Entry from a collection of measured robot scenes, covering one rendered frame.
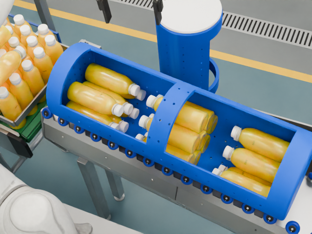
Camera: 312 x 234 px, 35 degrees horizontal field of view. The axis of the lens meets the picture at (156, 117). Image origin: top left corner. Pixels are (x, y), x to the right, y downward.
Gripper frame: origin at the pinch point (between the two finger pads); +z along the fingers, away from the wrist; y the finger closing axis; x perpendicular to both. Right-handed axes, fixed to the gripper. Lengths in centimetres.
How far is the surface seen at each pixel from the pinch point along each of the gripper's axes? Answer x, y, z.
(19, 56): -21, 56, 36
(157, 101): -6.7, 1.1, 39.3
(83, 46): -22.7, 30.5, 31.7
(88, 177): -13, 45, 102
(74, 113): -1, 29, 43
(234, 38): -163, 1, 147
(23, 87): -14, 56, 46
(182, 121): -1.4, -8.0, 41.8
